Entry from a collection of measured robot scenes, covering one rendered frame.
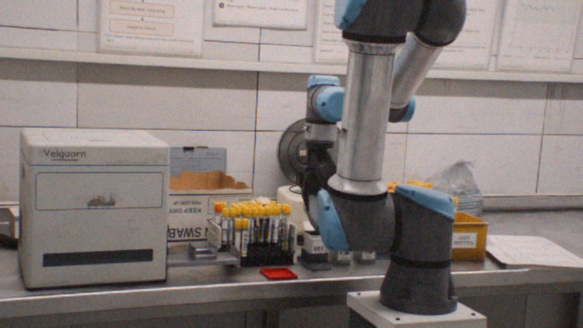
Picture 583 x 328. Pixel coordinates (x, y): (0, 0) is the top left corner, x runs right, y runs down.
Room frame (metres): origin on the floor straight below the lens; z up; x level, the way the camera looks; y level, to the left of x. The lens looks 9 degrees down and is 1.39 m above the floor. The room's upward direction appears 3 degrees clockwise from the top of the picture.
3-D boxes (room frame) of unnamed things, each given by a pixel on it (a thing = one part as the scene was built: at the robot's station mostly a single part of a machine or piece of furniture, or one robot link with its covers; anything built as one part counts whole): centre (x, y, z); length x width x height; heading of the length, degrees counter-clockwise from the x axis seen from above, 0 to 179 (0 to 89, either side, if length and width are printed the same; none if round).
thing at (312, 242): (1.90, -0.08, 0.92); 0.05 x 0.04 x 0.06; 22
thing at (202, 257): (1.76, 0.19, 0.92); 0.21 x 0.07 x 0.05; 111
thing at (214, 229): (2.01, 0.07, 0.91); 0.20 x 0.10 x 0.07; 111
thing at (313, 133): (1.91, -0.08, 1.19); 0.08 x 0.08 x 0.05
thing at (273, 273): (1.80, 0.00, 0.88); 0.07 x 0.07 x 0.01; 21
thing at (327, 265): (1.90, -0.08, 0.89); 0.09 x 0.05 x 0.04; 22
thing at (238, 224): (1.91, 0.06, 0.93); 0.17 x 0.09 x 0.11; 112
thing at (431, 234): (1.57, -0.27, 1.07); 0.13 x 0.12 x 0.14; 100
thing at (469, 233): (2.09, -0.44, 0.93); 0.13 x 0.13 x 0.10; 18
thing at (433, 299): (1.57, -0.28, 0.95); 0.15 x 0.15 x 0.10
